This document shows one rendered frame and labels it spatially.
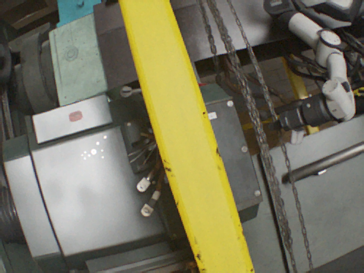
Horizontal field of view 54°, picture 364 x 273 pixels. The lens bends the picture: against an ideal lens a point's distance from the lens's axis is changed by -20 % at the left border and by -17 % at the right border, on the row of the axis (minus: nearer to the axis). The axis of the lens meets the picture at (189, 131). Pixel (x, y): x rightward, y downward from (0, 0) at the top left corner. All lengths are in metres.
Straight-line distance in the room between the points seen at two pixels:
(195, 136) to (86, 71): 1.18
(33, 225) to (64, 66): 1.00
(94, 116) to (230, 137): 0.39
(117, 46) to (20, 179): 0.92
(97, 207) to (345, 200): 1.08
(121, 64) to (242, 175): 0.82
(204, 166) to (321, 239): 1.09
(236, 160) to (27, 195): 0.63
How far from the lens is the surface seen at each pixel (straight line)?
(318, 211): 1.74
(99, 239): 1.13
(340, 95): 1.13
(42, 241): 1.13
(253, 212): 1.29
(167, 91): 0.78
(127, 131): 1.07
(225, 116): 1.23
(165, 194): 1.09
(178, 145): 0.76
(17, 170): 1.14
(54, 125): 1.15
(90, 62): 1.89
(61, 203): 1.12
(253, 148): 4.42
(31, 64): 1.87
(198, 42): 1.80
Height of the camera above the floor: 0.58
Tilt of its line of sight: 6 degrees up
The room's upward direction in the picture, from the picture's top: 17 degrees counter-clockwise
